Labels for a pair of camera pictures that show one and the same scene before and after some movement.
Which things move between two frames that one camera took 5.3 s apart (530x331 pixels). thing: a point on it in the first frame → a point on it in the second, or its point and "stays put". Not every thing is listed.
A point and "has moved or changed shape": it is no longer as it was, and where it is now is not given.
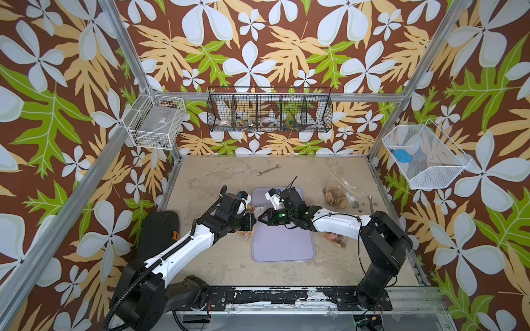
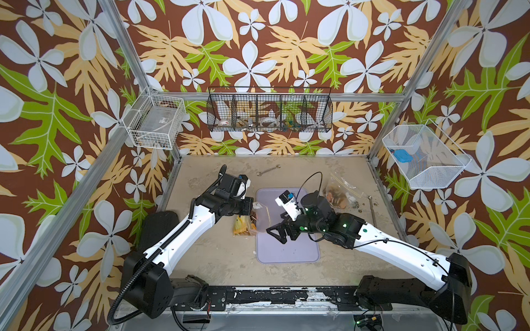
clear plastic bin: (437, 162) stays put
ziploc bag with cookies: (250, 208) has moved or changed shape
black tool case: (160, 229) stays put
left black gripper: (249, 221) → (248, 204)
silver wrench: (260, 173) stays put
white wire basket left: (154, 121) stays put
